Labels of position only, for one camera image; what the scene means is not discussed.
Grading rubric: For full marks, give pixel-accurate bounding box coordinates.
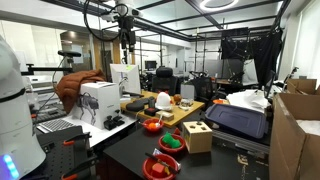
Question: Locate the front red bowl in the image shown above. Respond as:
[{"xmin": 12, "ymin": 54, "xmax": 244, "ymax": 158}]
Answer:
[{"xmin": 142, "ymin": 153, "xmax": 180, "ymax": 180}]

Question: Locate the white robot dog box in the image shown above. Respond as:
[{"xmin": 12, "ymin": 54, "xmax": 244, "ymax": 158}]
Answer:
[{"xmin": 71, "ymin": 82, "xmax": 120, "ymax": 129}]

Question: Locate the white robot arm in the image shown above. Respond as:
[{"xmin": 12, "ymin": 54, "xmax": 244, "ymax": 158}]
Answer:
[{"xmin": 0, "ymin": 37, "xmax": 46, "ymax": 180}]

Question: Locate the black office chair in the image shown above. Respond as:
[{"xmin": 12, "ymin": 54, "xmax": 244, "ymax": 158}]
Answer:
[{"xmin": 151, "ymin": 67, "xmax": 178, "ymax": 96}]

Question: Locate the orange ball in bowl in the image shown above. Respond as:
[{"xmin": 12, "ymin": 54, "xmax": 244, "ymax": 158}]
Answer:
[{"xmin": 148, "ymin": 123, "xmax": 157, "ymax": 129}]

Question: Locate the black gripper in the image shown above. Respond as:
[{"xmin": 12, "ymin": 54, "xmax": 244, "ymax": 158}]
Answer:
[{"xmin": 118, "ymin": 16, "xmax": 136, "ymax": 52}]

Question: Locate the lower black orange clamp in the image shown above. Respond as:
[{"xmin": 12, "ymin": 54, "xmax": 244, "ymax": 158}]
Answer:
[{"xmin": 61, "ymin": 156, "xmax": 98, "ymax": 180}]

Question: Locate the far red bowl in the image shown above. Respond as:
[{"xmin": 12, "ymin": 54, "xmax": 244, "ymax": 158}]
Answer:
[{"xmin": 143, "ymin": 118, "xmax": 163, "ymax": 132}]

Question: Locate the brown jacket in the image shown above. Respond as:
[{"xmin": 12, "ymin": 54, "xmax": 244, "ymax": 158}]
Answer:
[{"xmin": 55, "ymin": 69, "xmax": 106, "ymax": 113}]

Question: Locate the black pouch on table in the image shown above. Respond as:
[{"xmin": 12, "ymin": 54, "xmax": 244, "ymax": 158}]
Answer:
[{"xmin": 126, "ymin": 97, "xmax": 155, "ymax": 112}]

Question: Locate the keyboard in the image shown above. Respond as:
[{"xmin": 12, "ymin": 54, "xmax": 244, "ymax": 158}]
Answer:
[{"xmin": 37, "ymin": 119, "xmax": 74, "ymax": 133}]

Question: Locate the white computer monitor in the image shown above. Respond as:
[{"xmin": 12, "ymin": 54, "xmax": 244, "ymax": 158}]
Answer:
[{"xmin": 110, "ymin": 64, "xmax": 141, "ymax": 94}]

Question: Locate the black curtain backdrop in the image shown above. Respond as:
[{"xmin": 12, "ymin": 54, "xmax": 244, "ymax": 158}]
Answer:
[{"xmin": 221, "ymin": 30, "xmax": 283, "ymax": 86}]

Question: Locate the blue plastic bin lid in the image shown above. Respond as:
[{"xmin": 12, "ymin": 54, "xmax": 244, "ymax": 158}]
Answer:
[{"xmin": 205, "ymin": 104, "xmax": 268, "ymax": 139}]

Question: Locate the middle red bowl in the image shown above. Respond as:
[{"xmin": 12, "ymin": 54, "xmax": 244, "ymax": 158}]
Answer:
[{"xmin": 158, "ymin": 133, "xmax": 185, "ymax": 153}]

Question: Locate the white paper pile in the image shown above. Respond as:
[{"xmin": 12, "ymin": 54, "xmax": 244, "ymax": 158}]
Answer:
[{"xmin": 227, "ymin": 89, "xmax": 270, "ymax": 113}]

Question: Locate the black marker in bowl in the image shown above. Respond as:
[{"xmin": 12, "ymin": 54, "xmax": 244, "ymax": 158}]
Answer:
[{"xmin": 145, "ymin": 153, "xmax": 178, "ymax": 174}]

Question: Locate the green toy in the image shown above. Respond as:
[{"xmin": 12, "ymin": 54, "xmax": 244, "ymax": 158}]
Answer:
[{"xmin": 162, "ymin": 133, "xmax": 181, "ymax": 148}]

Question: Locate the black game controller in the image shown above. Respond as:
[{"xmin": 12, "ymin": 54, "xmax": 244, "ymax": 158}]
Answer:
[{"xmin": 104, "ymin": 116, "xmax": 124, "ymax": 130}]

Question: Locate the white dome object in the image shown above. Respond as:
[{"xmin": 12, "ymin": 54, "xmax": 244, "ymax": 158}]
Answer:
[{"xmin": 155, "ymin": 92, "xmax": 172, "ymax": 110}]

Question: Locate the wooden shape sorter box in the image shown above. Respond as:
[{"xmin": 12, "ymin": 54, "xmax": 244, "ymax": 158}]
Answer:
[{"xmin": 183, "ymin": 121, "xmax": 212, "ymax": 154}]

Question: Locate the red bowl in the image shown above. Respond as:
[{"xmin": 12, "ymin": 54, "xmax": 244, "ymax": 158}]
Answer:
[
  {"xmin": 142, "ymin": 153, "xmax": 180, "ymax": 180},
  {"xmin": 143, "ymin": 118, "xmax": 163, "ymax": 132},
  {"xmin": 158, "ymin": 133, "xmax": 185, "ymax": 153}
]

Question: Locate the black clamp with orange tip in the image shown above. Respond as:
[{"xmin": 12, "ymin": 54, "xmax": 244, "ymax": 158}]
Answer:
[{"xmin": 63, "ymin": 132, "xmax": 92, "ymax": 146}]

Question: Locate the wooden block on table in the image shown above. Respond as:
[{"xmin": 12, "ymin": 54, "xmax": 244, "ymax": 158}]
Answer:
[{"xmin": 156, "ymin": 111, "xmax": 174, "ymax": 121}]

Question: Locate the red block in bowl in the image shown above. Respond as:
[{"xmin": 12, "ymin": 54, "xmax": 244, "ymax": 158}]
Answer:
[{"xmin": 152, "ymin": 163, "xmax": 165, "ymax": 174}]

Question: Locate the large cardboard box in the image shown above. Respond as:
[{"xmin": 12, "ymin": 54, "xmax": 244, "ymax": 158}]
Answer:
[{"xmin": 269, "ymin": 93, "xmax": 320, "ymax": 180}]

